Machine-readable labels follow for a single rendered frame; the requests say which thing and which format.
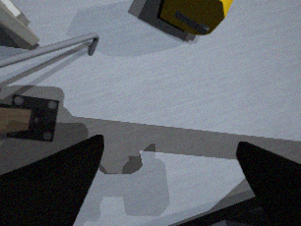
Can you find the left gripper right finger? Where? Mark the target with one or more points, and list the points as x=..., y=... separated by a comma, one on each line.
x=275, y=181

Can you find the brown wooden cabinet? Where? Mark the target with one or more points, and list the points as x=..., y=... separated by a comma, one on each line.
x=12, y=18

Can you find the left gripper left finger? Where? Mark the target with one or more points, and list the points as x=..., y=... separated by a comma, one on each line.
x=50, y=191

